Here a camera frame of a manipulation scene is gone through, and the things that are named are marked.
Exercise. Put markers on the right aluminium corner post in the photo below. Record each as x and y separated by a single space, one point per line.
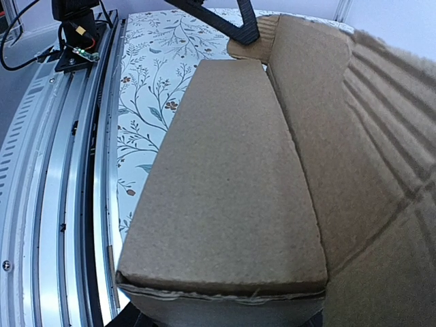
342 11

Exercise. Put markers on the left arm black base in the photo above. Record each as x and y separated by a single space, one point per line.
83 25

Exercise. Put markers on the aluminium front rail frame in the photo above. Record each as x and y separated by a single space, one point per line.
56 259

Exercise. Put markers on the floral patterned table mat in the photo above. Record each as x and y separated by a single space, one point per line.
161 52

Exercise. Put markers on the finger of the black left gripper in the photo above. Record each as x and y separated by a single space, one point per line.
245 35

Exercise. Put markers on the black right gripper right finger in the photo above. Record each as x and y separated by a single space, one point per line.
315 321

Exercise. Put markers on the brown cardboard box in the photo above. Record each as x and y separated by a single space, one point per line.
297 177

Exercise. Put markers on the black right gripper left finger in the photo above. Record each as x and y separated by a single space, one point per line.
130 316

